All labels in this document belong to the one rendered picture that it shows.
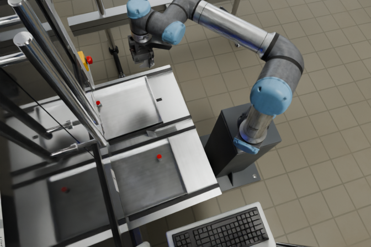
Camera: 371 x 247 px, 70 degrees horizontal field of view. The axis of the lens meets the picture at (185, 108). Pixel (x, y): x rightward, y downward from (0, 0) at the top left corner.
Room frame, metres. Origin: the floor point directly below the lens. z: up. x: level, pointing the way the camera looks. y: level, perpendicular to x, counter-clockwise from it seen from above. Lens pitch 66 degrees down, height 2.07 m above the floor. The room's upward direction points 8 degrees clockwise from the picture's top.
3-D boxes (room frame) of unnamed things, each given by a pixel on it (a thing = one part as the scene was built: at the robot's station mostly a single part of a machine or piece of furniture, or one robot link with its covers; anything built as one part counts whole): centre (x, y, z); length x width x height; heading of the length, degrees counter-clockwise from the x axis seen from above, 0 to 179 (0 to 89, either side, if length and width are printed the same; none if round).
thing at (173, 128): (0.40, 0.09, 0.91); 0.14 x 0.03 x 0.06; 119
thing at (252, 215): (-0.01, -0.23, 0.82); 0.40 x 0.14 x 0.02; 114
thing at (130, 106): (0.48, 0.31, 0.90); 0.34 x 0.26 x 0.04; 119
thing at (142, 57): (0.61, 0.20, 1.24); 0.09 x 0.08 x 0.12; 118
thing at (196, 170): (0.36, 0.17, 0.87); 0.70 x 0.48 x 0.02; 28
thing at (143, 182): (0.18, 0.15, 0.90); 0.34 x 0.26 x 0.04; 118
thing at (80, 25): (1.61, 0.21, 0.49); 1.60 x 0.08 x 0.12; 118
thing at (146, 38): (0.61, 0.19, 1.32); 0.08 x 0.08 x 0.05
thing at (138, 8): (0.61, 0.19, 1.39); 0.09 x 0.08 x 0.11; 69
